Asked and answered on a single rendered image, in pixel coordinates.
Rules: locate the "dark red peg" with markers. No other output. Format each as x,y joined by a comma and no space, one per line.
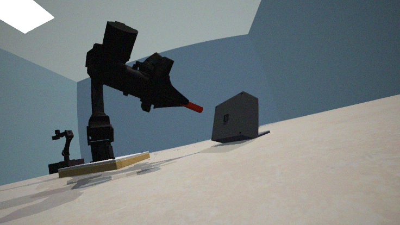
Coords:
193,107

